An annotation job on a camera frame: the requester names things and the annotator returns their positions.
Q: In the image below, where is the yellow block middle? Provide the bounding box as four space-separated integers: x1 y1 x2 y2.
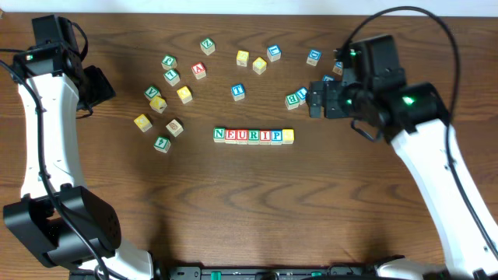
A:
177 86 193 104

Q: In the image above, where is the yellow G block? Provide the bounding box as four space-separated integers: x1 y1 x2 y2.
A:
252 57 268 75

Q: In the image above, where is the yellow block lower left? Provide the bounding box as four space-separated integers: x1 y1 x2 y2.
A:
134 114 153 132

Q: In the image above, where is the green N block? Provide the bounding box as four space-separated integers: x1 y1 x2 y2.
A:
213 128 226 143

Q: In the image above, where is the yellow S block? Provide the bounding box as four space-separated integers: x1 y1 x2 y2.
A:
282 128 295 145

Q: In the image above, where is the red I block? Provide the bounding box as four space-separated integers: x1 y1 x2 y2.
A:
259 130 272 145

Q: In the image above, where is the plain wooden picture block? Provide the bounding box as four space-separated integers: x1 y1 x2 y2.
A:
166 119 184 137

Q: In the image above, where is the red A block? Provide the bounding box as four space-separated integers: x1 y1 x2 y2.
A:
191 62 207 79

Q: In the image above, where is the green V block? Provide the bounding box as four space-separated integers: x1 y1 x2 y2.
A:
144 86 161 100

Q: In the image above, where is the yellow block beside V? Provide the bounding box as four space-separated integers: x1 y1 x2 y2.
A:
149 96 167 114

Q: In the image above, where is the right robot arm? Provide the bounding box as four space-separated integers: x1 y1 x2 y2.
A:
307 35 497 279

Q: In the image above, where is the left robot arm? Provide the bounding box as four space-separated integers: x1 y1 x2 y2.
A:
3 15 161 279

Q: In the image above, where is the red U block moved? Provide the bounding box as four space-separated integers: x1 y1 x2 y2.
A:
236 129 248 145

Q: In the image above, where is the blue T block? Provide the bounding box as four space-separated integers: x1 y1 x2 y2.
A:
231 83 245 101

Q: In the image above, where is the blue D block left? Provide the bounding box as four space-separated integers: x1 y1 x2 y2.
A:
307 49 322 66

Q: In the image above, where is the red E block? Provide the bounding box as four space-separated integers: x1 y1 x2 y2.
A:
225 129 237 144

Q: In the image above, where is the green B block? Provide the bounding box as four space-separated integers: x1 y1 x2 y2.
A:
285 93 300 110

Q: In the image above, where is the yellow block far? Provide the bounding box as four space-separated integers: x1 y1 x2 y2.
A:
236 50 249 67

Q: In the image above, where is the blue d block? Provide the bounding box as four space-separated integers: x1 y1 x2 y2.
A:
307 49 322 66
332 61 343 75

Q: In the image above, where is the blue P block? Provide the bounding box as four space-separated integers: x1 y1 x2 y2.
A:
271 130 282 145

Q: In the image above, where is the green R block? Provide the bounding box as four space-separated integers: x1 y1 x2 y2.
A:
248 129 260 145

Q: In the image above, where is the green 4 block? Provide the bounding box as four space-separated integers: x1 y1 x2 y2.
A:
153 136 171 153

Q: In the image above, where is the green Z block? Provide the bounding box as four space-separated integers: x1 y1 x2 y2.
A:
200 37 216 55

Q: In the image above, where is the blue I block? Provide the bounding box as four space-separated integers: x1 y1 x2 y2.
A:
295 87 308 105

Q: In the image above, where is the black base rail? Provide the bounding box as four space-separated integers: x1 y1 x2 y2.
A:
169 265 460 280

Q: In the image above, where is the blue 5 block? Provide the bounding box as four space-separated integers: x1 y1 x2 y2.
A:
322 75 335 82

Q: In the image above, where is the blue L block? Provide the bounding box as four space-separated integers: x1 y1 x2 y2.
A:
267 44 282 62

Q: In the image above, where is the blue D block right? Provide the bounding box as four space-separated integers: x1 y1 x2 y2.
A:
332 61 343 75

